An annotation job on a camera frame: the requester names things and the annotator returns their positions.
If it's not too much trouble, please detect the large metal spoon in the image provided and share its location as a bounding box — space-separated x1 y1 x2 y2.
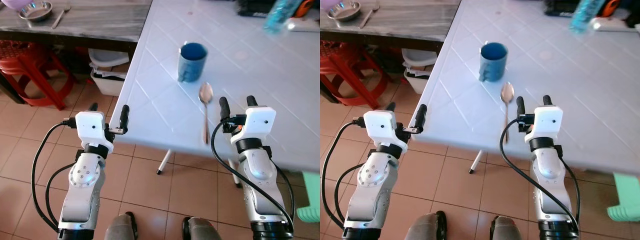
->
500 81 516 145
198 82 215 146

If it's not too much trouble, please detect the white plastic bin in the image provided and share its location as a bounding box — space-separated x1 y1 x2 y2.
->
401 48 439 95
88 48 130 97

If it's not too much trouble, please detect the white table leg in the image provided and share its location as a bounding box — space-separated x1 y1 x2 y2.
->
155 148 174 176
227 158 242 189
467 149 486 175

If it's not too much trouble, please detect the blue ceramic mug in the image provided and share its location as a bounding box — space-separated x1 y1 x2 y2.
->
478 41 509 84
177 42 209 84

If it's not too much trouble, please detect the red plastic stool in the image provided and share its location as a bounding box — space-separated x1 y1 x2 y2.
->
0 40 77 111
320 40 390 109

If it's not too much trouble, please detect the blue plastic water bottle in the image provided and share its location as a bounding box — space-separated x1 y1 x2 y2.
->
263 0 301 35
569 0 609 35

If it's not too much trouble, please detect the black and orange device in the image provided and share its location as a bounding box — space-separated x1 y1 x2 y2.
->
543 0 622 19
236 0 317 19

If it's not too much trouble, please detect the robot left leg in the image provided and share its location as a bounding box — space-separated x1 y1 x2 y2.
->
403 210 448 240
103 211 139 240

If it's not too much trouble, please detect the robot leg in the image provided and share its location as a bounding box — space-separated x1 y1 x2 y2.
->
181 215 224 240
103 211 139 240
489 214 531 240
403 210 448 240

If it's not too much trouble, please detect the round metal bowl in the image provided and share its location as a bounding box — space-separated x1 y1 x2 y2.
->
18 0 54 23
327 0 362 22

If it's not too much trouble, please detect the green plastic stool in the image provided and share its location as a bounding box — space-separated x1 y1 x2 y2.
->
296 171 321 224
607 172 640 223

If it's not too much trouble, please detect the robot right leg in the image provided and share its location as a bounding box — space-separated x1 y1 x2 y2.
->
489 214 531 240
181 215 224 240

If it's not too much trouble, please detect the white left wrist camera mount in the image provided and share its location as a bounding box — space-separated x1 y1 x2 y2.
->
363 109 404 150
74 111 115 152

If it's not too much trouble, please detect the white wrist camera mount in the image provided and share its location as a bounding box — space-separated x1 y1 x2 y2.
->
74 111 115 152
529 105 565 141
363 109 404 150
243 106 277 142

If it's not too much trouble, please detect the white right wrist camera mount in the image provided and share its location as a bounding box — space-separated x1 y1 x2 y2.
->
529 105 565 141
243 106 277 142

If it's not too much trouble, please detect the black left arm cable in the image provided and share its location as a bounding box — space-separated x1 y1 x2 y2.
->
30 119 79 234
321 118 367 231

